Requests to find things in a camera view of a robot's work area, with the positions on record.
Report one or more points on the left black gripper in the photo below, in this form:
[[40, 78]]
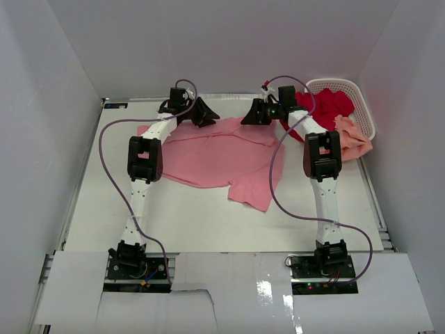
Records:
[[205, 114]]

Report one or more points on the peach t shirt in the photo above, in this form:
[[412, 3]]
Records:
[[354, 144]]

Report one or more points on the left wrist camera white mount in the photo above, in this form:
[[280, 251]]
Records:
[[191, 94]]

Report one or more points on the white plastic basket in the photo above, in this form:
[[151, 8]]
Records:
[[361, 114]]

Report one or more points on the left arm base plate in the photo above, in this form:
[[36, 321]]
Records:
[[150, 277]]

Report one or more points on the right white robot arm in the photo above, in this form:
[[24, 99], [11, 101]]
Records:
[[321, 164]]

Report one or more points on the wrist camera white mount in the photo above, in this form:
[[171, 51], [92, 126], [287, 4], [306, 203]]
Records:
[[191, 94], [268, 93]]

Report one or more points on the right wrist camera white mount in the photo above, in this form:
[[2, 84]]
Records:
[[268, 93]]

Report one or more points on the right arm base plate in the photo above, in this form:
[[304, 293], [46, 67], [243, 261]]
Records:
[[307, 279]]

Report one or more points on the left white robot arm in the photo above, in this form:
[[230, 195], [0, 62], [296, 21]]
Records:
[[145, 166]]

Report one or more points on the pink t shirt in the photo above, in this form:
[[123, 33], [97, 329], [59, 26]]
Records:
[[246, 159]]

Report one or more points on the red t shirt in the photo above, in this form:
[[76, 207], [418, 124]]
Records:
[[332, 110]]

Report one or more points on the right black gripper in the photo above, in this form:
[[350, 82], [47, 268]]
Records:
[[253, 118]]

